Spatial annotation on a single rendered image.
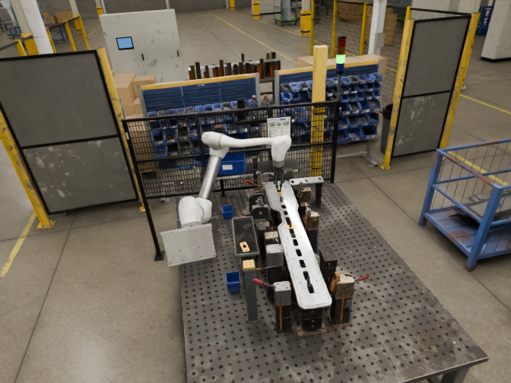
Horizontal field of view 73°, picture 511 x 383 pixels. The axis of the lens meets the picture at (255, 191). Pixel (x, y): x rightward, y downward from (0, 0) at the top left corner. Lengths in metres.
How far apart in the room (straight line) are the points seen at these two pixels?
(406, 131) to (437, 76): 0.79
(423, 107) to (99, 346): 4.79
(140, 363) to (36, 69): 2.99
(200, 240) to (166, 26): 6.84
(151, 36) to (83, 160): 4.93
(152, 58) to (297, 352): 7.78
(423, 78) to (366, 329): 3.74
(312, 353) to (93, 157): 3.35
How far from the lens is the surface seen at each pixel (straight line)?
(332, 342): 2.23
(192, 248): 2.66
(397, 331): 2.35
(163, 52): 8.95
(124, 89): 6.55
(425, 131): 5.67
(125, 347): 3.29
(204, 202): 2.89
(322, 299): 2.02
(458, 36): 5.45
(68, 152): 4.55
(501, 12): 12.95
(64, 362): 3.42
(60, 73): 4.26
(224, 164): 3.09
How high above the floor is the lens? 2.52
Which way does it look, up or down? 32 degrees down
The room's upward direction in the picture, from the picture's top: 4 degrees counter-clockwise
